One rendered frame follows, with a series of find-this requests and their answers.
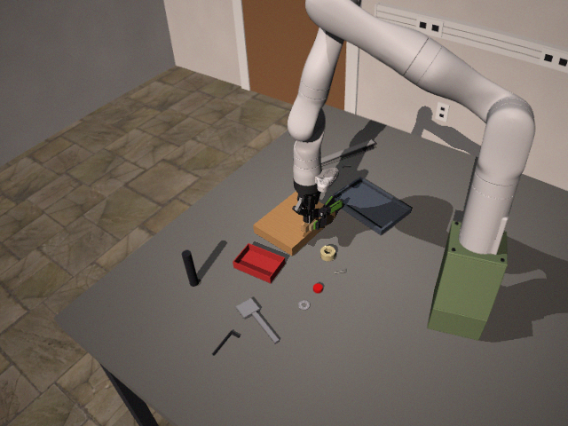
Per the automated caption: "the red rectangular tray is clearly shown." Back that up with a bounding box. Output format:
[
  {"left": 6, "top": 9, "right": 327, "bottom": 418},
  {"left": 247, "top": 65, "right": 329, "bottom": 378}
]
[{"left": 233, "top": 243, "right": 285, "bottom": 283}]

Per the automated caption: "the light brown wooden board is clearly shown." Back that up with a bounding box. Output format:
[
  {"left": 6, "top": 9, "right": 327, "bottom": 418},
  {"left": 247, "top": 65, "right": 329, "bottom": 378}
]
[{"left": 253, "top": 191, "right": 335, "bottom": 256}]

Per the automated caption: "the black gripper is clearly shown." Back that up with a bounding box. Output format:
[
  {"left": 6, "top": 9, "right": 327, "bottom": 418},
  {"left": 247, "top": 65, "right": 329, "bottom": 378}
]
[{"left": 292, "top": 180, "right": 321, "bottom": 224}]

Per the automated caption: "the cream ring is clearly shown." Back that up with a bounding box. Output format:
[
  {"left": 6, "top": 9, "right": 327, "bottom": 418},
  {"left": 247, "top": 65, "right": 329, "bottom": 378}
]
[{"left": 320, "top": 246, "right": 335, "bottom": 261}]

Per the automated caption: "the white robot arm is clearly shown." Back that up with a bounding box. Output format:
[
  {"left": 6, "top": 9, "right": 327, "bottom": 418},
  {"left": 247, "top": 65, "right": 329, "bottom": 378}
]
[{"left": 288, "top": 0, "right": 535, "bottom": 255}]

